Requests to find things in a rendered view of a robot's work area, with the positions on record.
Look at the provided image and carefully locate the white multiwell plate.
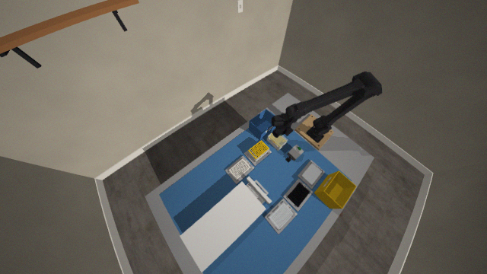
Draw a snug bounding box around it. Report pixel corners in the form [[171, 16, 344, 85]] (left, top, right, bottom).
[[269, 203, 294, 229]]

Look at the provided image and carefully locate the white button box with green key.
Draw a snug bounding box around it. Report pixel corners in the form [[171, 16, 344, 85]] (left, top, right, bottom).
[[286, 145, 304, 162]]

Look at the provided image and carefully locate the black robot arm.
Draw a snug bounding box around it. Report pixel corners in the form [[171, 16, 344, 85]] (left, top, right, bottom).
[[272, 72, 382, 143]]

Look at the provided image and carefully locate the yellow open-top bin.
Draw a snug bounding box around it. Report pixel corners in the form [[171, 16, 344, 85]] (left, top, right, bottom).
[[314, 171, 356, 209]]

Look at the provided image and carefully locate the blue bench mat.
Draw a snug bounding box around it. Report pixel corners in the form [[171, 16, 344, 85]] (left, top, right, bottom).
[[160, 128, 343, 274]]

